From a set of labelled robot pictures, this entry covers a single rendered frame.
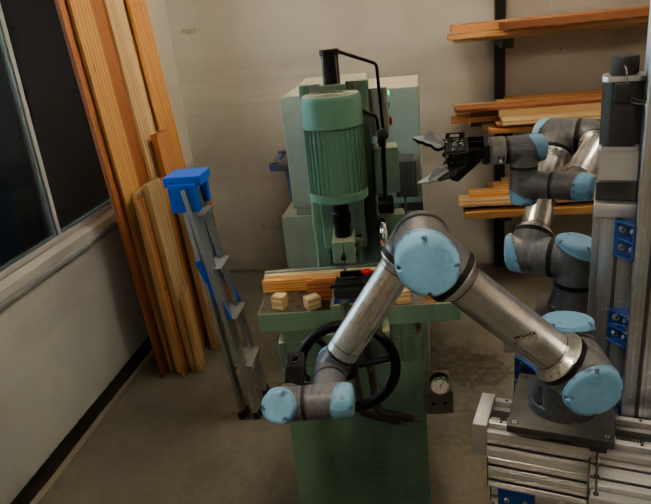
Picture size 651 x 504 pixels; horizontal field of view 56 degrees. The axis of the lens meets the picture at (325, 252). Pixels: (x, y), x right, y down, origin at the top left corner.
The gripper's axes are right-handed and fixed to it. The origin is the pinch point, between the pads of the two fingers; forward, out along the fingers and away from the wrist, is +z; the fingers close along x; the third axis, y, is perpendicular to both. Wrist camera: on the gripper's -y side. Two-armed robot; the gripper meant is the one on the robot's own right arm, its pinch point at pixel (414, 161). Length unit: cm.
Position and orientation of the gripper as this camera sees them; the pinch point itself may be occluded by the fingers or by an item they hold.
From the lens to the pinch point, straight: 176.2
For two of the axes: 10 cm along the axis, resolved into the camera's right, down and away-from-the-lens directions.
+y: -1.1, -4.4, -8.9
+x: 0.2, 9.0, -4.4
